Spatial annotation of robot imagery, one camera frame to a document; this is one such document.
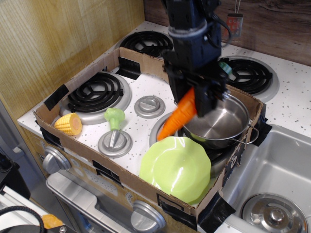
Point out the silver stovetop knob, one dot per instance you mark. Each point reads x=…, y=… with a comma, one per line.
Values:
x=149, y=107
x=115, y=143

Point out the brown cardboard fence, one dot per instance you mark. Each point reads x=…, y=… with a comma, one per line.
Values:
x=206, y=216

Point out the silver oven knob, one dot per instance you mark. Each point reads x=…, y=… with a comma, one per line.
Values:
x=55, y=161
x=146, y=219

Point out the yellow toy corn cob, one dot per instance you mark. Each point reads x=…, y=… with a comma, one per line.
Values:
x=69, y=124

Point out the silver oven door handle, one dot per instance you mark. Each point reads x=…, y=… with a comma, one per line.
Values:
x=93, y=211

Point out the green toy broccoli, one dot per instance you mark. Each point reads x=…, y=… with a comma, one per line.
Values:
x=114, y=116

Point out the silver sink drain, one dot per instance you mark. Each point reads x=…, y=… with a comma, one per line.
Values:
x=274, y=214

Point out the silver oven knob right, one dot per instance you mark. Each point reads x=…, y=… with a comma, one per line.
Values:
x=146, y=219

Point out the stainless steel pot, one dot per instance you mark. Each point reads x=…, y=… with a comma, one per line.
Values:
x=223, y=127

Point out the back left black burner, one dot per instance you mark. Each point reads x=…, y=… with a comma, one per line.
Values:
x=147, y=42

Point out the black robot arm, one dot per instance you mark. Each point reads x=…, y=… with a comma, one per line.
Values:
x=193, y=14

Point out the orange toy carrot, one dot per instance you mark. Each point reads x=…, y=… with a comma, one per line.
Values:
x=186, y=108

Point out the silver stovetop knob front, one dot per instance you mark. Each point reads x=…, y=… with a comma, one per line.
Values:
x=115, y=143

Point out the silver oven knob left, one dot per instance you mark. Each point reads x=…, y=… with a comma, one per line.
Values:
x=55, y=161

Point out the silver sink basin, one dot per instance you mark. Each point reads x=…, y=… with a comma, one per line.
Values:
x=280, y=165

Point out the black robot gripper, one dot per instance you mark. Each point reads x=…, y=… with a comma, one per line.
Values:
x=193, y=62

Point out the silver stovetop knob centre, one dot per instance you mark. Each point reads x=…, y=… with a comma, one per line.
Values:
x=149, y=107

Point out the back right black burner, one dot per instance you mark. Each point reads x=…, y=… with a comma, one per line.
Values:
x=249, y=76

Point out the orange object bottom left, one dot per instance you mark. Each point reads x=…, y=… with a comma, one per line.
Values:
x=50, y=221

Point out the front left black burner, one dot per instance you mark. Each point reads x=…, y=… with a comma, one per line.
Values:
x=98, y=93

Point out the light green plastic plate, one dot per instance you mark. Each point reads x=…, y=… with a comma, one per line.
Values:
x=177, y=166

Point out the hanging metal spatula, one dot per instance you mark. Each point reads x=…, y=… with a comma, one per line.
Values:
x=235, y=20

